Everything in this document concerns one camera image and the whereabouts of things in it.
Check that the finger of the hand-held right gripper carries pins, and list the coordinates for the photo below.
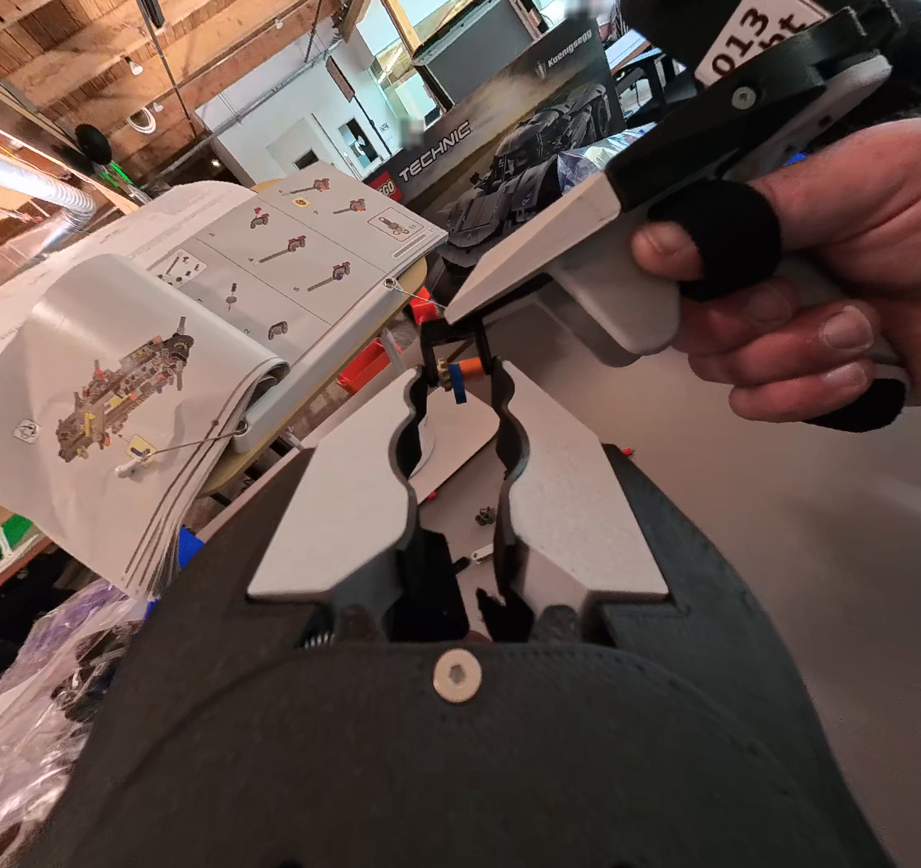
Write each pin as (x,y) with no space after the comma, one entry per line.
(532,256)

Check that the white short plastic beam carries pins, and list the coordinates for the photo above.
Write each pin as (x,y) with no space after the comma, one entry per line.
(480,556)

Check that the dark printed toy set box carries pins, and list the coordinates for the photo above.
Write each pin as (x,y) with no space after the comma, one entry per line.
(518,163)

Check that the red plastic tray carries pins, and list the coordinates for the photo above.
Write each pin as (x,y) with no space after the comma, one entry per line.
(363,371)

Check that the white instruction booklet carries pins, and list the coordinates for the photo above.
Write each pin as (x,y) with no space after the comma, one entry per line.
(108,350)

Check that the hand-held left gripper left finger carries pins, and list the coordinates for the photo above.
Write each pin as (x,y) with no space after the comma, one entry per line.
(338,523)

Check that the pile of clear parts bags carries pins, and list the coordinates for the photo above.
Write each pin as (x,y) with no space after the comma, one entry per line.
(57,666)

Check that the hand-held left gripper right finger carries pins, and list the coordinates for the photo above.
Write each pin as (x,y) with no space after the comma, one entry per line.
(583,523)

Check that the small toy gear subassembly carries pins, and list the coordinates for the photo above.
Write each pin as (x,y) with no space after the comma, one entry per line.
(471,367)

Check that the person's right hand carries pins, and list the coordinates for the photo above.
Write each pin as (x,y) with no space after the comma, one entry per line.
(849,249)

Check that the black triangular plastic connector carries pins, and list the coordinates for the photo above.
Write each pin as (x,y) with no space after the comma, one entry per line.
(486,515)

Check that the silver air duct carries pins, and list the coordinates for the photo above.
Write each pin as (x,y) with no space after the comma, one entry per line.
(43,188)

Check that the grey equipment case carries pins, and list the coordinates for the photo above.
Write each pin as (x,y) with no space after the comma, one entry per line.
(475,48)

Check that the white book stand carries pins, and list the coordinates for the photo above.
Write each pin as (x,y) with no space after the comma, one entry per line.
(316,386)

